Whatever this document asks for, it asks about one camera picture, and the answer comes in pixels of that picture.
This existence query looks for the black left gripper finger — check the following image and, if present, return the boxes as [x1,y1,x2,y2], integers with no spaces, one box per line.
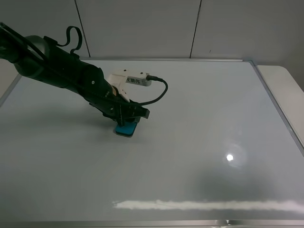
[128,116,140,123]

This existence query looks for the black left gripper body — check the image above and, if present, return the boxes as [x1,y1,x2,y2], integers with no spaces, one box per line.
[89,86,150,125]

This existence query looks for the teal whiteboard eraser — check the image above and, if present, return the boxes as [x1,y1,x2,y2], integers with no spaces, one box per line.
[114,122,137,137]

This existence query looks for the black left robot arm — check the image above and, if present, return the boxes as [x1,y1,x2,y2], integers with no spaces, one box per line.
[0,23,150,125]

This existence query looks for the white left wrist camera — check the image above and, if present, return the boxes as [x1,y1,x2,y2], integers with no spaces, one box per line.
[106,69,152,103]

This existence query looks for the black left camera cable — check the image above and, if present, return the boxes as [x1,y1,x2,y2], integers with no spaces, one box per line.
[129,75,169,106]

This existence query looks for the white whiteboard with aluminium frame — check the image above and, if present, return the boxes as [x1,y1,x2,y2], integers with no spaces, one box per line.
[0,59,304,228]

